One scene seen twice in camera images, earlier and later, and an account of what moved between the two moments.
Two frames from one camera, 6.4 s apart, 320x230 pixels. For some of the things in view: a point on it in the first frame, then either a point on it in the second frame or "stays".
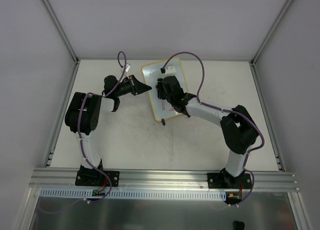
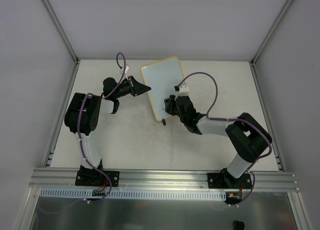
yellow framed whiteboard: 162,109 stays
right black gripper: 161,89 → 171,105
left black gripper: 134,86 stays
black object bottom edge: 238,225 stays
